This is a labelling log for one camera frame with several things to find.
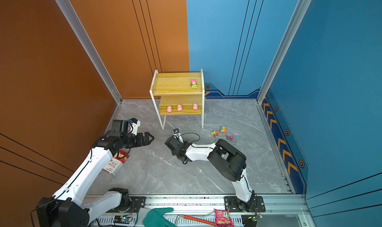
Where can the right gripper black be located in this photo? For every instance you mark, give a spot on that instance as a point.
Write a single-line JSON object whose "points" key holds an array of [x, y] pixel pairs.
{"points": [[185, 143]]}

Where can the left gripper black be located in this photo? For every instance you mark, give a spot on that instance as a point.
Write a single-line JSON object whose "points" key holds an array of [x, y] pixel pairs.
{"points": [[141, 142]]}

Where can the green truck pink tank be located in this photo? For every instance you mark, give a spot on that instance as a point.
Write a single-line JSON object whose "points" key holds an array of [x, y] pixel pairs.
{"points": [[193, 84]]}

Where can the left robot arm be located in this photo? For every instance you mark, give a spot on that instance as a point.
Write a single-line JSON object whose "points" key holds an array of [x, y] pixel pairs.
{"points": [[66, 208]]}

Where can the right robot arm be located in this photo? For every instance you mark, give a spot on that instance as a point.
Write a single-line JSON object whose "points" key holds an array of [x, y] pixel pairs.
{"points": [[229, 162]]}

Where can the yellow wooden two-tier shelf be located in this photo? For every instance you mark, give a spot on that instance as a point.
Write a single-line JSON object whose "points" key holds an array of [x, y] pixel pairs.
{"points": [[175, 88]]}

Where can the red white cardboard box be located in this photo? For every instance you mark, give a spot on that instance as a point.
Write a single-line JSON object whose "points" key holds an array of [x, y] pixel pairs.
{"points": [[115, 164]]}

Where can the green orange toy truck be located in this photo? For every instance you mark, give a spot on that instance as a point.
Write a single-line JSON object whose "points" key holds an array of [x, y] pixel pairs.
{"points": [[215, 133]]}

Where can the green toy car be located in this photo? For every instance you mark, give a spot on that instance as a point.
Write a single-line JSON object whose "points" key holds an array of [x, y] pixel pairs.
{"points": [[223, 129]]}

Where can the pink grey toy truck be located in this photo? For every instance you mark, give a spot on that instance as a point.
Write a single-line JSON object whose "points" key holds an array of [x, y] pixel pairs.
{"points": [[229, 137]]}

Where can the green rubber glove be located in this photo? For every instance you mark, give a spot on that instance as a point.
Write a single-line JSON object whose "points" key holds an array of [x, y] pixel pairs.
{"points": [[154, 217]]}

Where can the green circuit board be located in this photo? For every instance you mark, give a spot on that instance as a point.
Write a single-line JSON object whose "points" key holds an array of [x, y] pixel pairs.
{"points": [[123, 220]]}

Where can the pink snack bag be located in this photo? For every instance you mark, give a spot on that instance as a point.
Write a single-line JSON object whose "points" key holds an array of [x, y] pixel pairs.
{"points": [[223, 219]]}

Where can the small board right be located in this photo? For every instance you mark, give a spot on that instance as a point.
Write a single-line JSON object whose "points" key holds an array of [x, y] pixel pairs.
{"points": [[257, 217]]}

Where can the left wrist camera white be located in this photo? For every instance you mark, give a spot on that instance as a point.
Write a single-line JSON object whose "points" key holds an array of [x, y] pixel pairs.
{"points": [[133, 125]]}

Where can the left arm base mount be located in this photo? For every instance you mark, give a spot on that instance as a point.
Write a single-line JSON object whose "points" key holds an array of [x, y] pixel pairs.
{"points": [[135, 204]]}

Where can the red handled tool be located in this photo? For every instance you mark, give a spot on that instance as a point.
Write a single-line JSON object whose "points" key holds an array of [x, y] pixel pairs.
{"points": [[193, 219]]}

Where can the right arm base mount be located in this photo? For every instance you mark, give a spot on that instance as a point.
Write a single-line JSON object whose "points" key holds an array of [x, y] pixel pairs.
{"points": [[254, 205]]}

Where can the aluminium rail frame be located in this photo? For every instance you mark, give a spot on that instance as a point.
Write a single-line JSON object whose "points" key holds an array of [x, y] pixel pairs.
{"points": [[187, 204]]}

